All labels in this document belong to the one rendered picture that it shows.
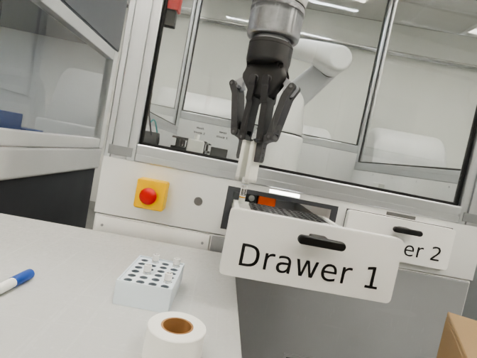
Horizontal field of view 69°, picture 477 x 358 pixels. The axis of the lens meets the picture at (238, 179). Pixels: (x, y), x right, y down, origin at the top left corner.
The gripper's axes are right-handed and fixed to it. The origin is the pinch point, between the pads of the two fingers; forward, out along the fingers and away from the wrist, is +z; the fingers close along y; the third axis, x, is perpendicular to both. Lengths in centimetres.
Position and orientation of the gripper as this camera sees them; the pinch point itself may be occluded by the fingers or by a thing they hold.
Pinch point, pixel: (249, 161)
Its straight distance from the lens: 59.8
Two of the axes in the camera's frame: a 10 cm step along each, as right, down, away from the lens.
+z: -1.8, 9.8, 0.7
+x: -5.4, -0.4, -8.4
